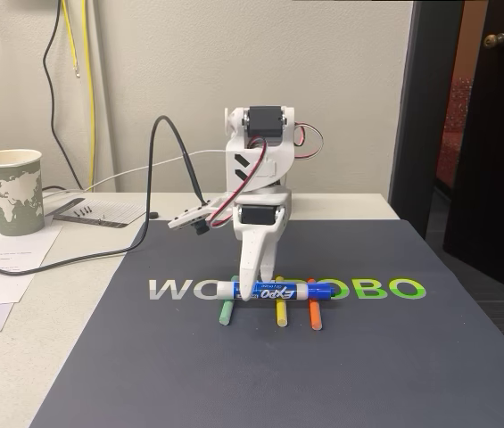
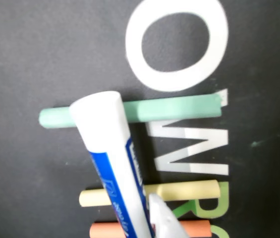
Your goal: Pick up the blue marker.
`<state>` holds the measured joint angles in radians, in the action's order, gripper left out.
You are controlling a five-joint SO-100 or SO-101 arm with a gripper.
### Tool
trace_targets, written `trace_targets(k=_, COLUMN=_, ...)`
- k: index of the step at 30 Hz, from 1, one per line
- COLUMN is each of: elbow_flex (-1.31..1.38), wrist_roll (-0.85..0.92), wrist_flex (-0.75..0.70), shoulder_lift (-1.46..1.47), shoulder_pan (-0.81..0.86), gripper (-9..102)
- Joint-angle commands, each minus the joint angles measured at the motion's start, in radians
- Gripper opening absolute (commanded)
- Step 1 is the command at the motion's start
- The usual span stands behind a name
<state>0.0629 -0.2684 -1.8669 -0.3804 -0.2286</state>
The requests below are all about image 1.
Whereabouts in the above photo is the blue Expo marker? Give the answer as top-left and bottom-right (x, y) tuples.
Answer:
(215, 279), (337, 303)

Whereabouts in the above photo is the yellow chalk stick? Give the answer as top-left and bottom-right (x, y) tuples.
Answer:
(275, 275), (288, 327)

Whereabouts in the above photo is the green chalk stick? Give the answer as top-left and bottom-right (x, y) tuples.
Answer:
(218, 275), (241, 325)

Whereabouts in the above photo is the orange chalk stick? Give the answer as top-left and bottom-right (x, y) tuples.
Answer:
(305, 278), (323, 331)

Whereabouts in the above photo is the dark grey Wowrobo mat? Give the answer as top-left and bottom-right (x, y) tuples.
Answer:
(29, 218), (504, 428)

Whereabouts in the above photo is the lined notepad sheet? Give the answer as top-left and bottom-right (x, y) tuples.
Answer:
(44, 198), (151, 231)

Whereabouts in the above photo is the green world map paper cup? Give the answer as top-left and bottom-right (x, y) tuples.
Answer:
(0, 149), (46, 237)

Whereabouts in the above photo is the dark wooden door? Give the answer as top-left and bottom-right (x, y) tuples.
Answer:
(442, 0), (504, 305)

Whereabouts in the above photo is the white gripper camera module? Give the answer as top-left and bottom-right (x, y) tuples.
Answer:
(167, 195), (235, 237)

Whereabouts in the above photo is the black camera cable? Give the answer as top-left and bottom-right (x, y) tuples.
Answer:
(0, 114), (209, 277)

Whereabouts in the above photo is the white cable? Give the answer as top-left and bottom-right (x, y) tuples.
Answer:
(44, 149), (228, 197)

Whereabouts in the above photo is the dark door frame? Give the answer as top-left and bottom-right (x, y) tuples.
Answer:
(387, 0), (465, 242)

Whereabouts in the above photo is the long yellow wire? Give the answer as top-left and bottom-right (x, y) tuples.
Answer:
(81, 0), (99, 186)

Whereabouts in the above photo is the black wall cable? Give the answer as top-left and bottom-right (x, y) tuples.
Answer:
(43, 0), (86, 193)

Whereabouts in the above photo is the short yellow wire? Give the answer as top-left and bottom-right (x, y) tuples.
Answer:
(62, 0), (82, 79)

